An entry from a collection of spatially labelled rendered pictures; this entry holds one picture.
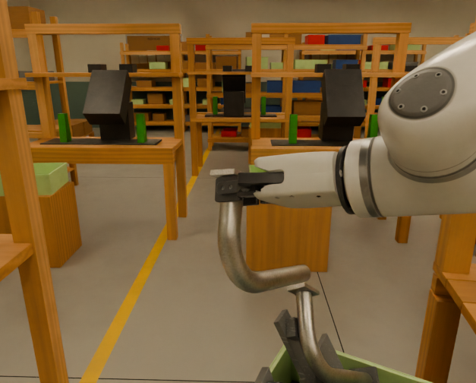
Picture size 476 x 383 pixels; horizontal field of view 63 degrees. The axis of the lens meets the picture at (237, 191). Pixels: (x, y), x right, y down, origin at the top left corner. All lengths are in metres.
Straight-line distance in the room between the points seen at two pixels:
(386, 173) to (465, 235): 1.18
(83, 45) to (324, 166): 11.41
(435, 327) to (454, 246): 0.34
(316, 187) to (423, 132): 0.13
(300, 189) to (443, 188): 0.13
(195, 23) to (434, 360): 10.08
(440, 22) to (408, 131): 11.62
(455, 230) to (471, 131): 1.22
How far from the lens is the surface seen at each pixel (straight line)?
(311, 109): 7.95
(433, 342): 1.74
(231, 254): 0.50
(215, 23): 10.94
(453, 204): 0.39
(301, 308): 0.76
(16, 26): 5.57
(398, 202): 0.39
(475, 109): 0.32
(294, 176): 0.41
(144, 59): 11.19
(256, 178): 0.43
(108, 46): 11.50
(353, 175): 0.39
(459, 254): 1.58
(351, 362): 0.97
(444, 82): 0.33
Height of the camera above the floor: 1.57
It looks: 18 degrees down
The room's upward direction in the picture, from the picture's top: straight up
